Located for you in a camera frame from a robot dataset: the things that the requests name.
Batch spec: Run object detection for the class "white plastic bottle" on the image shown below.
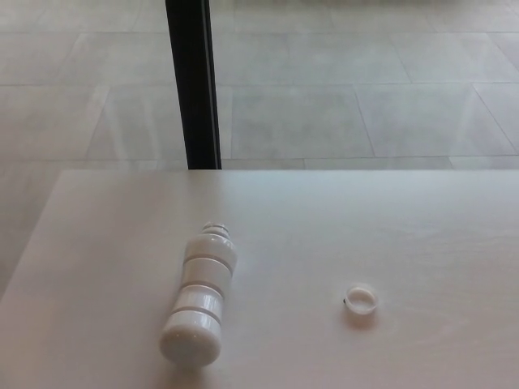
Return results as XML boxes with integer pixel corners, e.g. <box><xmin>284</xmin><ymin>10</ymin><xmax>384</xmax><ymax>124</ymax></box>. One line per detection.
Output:
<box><xmin>159</xmin><ymin>220</ymin><xmax>239</xmax><ymax>368</ymax></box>

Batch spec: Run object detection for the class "white bottle cap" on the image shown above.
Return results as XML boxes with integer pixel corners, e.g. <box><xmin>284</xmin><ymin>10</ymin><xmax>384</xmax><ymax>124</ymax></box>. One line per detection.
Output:
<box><xmin>344</xmin><ymin>284</ymin><xmax>380</xmax><ymax>318</ymax></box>

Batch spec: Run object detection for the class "black vertical post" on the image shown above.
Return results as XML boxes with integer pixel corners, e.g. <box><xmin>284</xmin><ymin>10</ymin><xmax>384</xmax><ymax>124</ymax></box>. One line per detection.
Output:
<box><xmin>165</xmin><ymin>0</ymin><xmax>223</xmax><ymax>170</ymax></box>

